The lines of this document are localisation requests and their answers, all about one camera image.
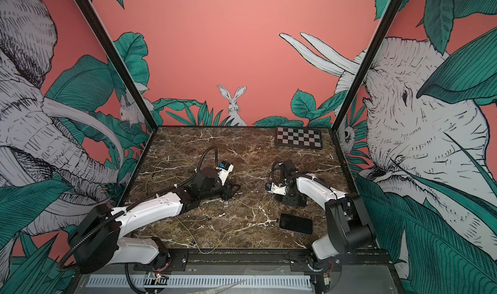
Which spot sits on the right black frame post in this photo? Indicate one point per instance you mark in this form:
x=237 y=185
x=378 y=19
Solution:
x=381 y=31

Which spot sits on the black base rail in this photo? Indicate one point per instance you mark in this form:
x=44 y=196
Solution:
x=299 y=260

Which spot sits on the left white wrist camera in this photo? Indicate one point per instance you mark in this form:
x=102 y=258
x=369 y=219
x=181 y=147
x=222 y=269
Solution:
x=223 y=170

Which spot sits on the white slotted cable duct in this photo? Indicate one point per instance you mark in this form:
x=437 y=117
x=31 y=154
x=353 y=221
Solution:
x=292 y=282

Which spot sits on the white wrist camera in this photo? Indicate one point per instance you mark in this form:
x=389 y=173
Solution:
x=273 y=188
x=223 y=170

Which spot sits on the black smartphone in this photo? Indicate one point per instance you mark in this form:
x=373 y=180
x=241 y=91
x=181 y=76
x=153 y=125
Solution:
x=296 y=224

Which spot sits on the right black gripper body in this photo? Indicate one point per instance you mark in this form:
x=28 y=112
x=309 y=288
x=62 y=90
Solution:
x=290 y=197

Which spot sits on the black frame post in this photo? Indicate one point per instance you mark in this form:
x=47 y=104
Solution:
x=381 y=31
x=109 y=47

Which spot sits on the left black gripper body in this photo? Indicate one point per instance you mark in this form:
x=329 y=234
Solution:
x=217 y=191

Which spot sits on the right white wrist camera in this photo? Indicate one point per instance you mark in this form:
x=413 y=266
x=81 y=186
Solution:
x=273 y=188

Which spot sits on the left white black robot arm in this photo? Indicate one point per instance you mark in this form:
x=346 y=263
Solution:
x=102 y=237

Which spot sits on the left black frame post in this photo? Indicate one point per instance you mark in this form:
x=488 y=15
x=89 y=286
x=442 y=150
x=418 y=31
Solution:
x=109 y=47

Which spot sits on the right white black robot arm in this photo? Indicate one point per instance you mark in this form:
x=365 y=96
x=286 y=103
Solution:
x=348 y=224

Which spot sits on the black white checkerboard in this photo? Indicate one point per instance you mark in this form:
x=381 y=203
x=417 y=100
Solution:
x=299 y=137

